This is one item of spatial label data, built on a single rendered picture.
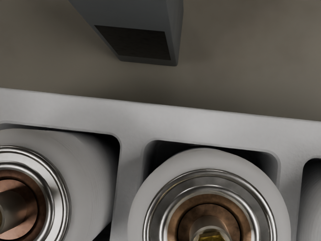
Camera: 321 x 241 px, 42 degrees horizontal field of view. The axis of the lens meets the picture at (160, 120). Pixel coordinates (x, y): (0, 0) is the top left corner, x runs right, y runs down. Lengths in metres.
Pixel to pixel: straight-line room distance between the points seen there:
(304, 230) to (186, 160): 0.11
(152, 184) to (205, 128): 0.08
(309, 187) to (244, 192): 0.11
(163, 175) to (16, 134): 0.09
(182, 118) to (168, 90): 0.19
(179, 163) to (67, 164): 0.07
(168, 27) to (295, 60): 0.22
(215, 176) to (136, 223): 0.05
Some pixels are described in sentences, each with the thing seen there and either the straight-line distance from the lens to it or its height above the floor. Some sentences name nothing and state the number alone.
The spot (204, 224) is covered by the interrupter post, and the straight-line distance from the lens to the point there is 0.22.
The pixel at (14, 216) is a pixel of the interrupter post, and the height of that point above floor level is 0.27.
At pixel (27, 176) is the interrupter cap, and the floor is 0.25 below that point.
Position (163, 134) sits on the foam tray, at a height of 0.18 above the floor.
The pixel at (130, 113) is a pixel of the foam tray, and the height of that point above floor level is 0.18.
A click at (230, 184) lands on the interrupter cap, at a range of 0.24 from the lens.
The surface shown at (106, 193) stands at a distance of 0.30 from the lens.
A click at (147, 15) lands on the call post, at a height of 0.20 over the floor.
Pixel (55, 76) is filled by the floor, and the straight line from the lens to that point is 0.53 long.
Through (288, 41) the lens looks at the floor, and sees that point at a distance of 0.52.
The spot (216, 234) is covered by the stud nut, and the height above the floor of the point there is 0.29.
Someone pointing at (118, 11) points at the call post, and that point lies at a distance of 0.31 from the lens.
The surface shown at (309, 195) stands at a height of 0.17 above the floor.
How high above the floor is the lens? 0.49
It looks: 85 degrees down
